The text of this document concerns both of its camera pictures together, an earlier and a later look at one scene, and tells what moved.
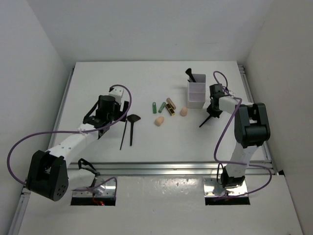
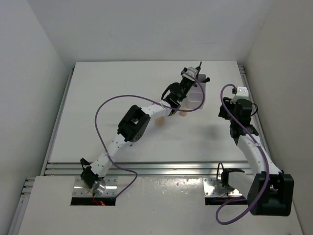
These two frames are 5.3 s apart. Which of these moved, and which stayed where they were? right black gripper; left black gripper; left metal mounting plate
Moved: right black gripper; left black gripper
Stayed: left metal mounting plate
